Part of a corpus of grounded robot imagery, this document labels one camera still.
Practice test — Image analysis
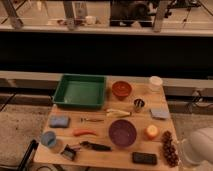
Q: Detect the purple bowl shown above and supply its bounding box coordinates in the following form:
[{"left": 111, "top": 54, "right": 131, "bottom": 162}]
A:
[{"left": 108, "top": 119, "right": 137, "bottom": 148}]

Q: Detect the blue-grey sponge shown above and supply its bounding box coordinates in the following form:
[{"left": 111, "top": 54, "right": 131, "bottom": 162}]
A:
[{"left": 150, "top": 108, "right": 170, "bottom": 119}]

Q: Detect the small metal spoon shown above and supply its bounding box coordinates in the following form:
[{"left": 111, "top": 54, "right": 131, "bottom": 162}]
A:
[{"left": 80, "top": 118, "right": 104, "bottom": 122}]

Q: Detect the dark red grape bunch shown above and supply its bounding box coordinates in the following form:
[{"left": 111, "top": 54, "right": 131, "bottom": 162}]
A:
[{"left": 162, "top": 131, "right": 179, "bottom": 167}]

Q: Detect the black rectangular remote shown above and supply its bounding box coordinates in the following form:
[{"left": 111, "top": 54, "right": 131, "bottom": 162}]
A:
[{"left": 132, "top": 152, "right": 157, "bottom": 165}]

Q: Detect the black handled tool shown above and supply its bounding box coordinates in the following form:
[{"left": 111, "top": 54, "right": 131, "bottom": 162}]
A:
[{"left": 80, "top": 141, "right": 111, "bottom": 151}]

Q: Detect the orange round fruit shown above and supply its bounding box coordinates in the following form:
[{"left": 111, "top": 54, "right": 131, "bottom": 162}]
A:
[{"left": 145, "top": 125, "right": 159, "bottom": 140}]

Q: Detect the small metal cup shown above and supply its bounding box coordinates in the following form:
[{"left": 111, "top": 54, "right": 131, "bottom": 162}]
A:
[{"left": 134, "top": 98, "right": 145, "bottom": 113}]

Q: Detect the wooden board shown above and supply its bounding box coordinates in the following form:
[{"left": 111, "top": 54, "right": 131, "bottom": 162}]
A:
[{"left": 34, "top": 83, "right": 179, "bottom": 171}]

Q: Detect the green plastic tray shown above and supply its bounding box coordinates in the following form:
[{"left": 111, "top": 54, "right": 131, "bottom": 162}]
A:
[{"left": 53, "top": 74, "right": 106, "bottom": 109}]

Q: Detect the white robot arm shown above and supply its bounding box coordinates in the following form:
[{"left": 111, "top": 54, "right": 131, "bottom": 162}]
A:
[{"left": 181, "top": 127, "right": 213, "bottom": 165}]

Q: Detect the blue cloth sponge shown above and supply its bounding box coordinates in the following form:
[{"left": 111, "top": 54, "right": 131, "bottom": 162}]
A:
[{"left": 49, "top": 116, "right": 70, "bottom": 128}]

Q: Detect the orange bowl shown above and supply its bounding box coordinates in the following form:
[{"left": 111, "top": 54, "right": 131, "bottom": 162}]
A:
[{"left": 112, "top": 81, "right": 132, "bottom": 99}]

